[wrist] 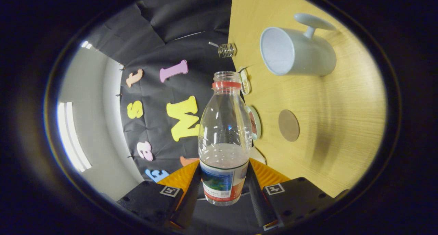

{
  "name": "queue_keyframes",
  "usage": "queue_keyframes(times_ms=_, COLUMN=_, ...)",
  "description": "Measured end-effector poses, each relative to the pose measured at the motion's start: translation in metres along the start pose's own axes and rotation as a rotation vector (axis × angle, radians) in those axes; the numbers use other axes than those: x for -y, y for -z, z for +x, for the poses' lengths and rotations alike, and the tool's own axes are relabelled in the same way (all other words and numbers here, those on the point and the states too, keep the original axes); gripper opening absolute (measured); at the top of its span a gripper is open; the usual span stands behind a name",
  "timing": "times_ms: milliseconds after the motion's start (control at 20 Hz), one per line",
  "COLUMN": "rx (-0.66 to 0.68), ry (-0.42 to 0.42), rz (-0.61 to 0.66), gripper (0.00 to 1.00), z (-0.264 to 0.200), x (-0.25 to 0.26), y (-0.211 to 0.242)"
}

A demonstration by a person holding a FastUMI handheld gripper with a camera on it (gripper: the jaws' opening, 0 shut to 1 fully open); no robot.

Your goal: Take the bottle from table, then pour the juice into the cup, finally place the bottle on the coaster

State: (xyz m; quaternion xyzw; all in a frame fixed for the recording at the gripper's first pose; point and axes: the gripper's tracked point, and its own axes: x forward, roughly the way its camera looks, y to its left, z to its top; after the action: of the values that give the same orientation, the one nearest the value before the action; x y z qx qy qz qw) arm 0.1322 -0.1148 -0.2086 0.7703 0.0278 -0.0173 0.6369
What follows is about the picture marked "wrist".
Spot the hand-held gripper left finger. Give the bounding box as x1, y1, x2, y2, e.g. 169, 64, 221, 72
116, 160, 203, 233

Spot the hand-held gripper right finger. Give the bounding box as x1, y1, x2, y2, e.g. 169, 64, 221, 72
246, 158, 337, 231

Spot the clear plastic juice bottle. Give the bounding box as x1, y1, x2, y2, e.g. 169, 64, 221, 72
198, 71, 254, 206

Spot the brown round coaster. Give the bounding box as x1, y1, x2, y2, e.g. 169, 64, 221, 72
278, 109, 300, 142

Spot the white cup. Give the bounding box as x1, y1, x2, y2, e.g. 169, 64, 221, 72
259, 13, 337, 77

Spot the white toaster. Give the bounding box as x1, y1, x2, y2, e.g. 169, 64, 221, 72
251, 147, 267, 165

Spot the pale green plate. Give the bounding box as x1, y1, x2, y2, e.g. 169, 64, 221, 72
246, 106, 262, 140

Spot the wooden table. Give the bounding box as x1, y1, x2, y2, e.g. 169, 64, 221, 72
228, 0, 387, 198

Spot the white divided snack dish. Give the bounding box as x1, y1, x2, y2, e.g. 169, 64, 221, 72
239, 67, 252, 95

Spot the black backdrop cloth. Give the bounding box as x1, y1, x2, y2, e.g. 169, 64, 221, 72
86, 0, 266, 235

